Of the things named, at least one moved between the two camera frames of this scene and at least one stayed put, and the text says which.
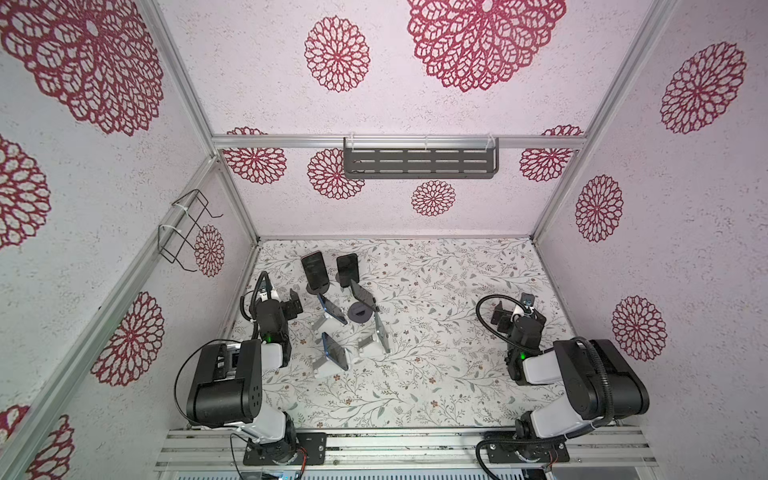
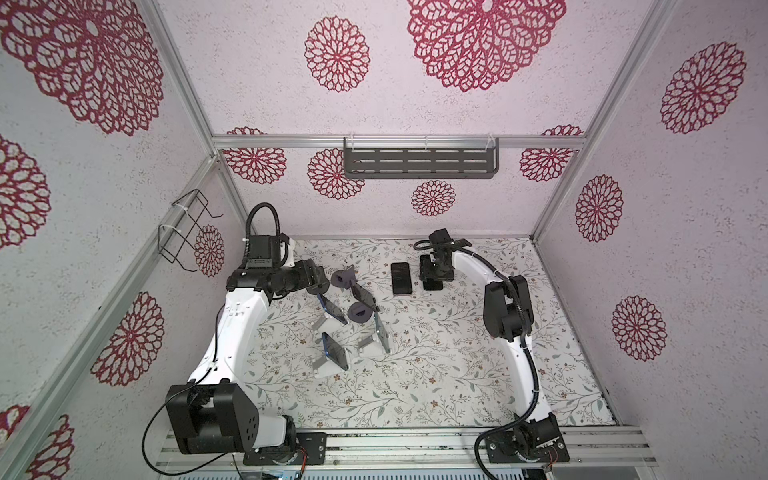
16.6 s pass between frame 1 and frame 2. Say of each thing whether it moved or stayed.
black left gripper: moved
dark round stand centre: stayed
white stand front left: stayed
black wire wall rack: stayed
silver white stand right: stayed
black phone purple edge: moved
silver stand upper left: stayed
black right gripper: moved
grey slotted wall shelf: stayed
